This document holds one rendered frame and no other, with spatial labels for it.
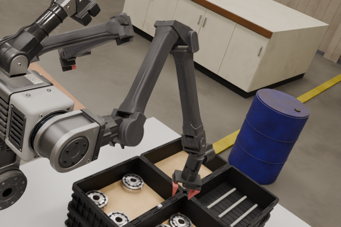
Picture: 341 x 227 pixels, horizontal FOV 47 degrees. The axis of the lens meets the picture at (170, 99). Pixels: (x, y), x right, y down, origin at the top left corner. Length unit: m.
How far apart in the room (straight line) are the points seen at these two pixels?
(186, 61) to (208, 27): 4.15
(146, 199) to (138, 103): 0.80
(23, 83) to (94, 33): 0.42
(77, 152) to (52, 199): 0.96
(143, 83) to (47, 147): 0.34
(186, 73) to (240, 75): 3.94
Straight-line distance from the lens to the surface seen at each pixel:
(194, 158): 1.44
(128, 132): 1.09
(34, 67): 4.26
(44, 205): 1.92
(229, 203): 2.02
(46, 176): 2.06
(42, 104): 1.00
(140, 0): 6.23
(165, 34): 1.22
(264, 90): 3.70
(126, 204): 1.81
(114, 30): 1.41
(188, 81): 1.33
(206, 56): 5.50
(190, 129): 1.40
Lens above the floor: 2.05
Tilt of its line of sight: 26 degrees down
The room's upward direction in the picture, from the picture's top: 18 degrees clockwise
